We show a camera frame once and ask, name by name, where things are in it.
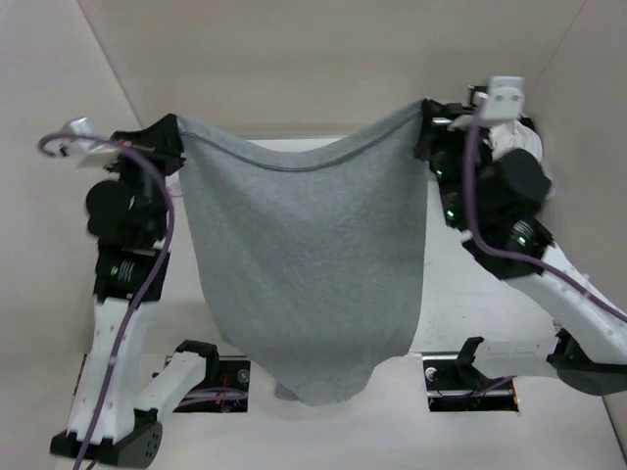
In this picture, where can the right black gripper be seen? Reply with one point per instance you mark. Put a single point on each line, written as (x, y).
(436, 127)

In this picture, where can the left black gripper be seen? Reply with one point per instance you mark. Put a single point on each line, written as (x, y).
(162, 141)

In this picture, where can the grey tank top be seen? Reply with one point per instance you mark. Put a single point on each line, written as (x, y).
(311, 262)

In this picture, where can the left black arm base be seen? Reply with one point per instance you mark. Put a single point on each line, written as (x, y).
(225, 388)

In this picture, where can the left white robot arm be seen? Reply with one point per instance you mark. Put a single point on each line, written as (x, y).
(131, 216)

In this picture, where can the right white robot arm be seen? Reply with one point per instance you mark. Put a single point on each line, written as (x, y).
(495, 198)

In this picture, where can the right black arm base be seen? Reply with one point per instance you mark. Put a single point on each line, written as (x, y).
(453, 384)

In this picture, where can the white tank top in basket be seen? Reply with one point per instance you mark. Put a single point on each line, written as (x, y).
(513, 135)

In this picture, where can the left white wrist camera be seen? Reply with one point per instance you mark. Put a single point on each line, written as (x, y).
(90, 154)

